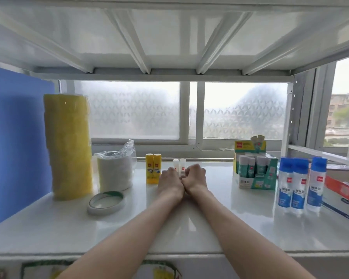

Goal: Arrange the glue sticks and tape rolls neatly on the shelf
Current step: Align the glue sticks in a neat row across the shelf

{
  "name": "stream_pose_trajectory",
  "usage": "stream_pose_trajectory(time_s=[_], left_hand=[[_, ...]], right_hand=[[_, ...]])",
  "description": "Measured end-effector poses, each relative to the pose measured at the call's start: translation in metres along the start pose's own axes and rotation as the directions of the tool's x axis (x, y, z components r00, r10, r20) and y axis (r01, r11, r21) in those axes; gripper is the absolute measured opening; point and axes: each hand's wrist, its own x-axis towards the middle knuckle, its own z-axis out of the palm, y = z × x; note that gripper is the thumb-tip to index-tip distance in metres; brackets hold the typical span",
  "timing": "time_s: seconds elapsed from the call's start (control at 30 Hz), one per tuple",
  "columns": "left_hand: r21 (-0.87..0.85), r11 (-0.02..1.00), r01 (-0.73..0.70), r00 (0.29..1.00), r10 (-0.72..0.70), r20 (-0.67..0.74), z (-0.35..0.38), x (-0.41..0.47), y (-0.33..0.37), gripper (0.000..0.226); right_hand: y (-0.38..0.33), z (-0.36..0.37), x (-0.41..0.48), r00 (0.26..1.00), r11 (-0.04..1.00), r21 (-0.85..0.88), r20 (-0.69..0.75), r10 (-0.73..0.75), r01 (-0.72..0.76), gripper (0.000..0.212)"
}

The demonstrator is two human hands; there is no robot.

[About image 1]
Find person's left hand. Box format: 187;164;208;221
157;167;186;201

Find person's right hand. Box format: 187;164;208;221
181;164;209;197

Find person's left forearm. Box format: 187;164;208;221
57;192;185;279

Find person's right forearm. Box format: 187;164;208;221
189;187;316;279

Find yellow glue stick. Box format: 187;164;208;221
146;153;154;184
153;153;162;183

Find white tape rolls in plastic bag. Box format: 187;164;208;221
94;139;137;193

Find frosted glass window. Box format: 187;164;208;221
59;80;289;151

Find teal glue stick display box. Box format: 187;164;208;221
233;135;278;191

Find blue-capped liquid glue bottle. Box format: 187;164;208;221
306;157;328;213
277;157;295;209
291;158;309;214

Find yellow printed shelf label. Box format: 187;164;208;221
140;260;183;279
20;260;74;279

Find wrapped stack of yellow tape rolls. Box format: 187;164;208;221
43;94;94;201

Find white metal shelf rack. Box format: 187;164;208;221
0;0;349;279

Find red and white box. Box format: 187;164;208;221
325;164;349;204

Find white box with blue edge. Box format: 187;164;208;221
322;187;349;226

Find blue board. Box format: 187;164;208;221
0;65;56;231

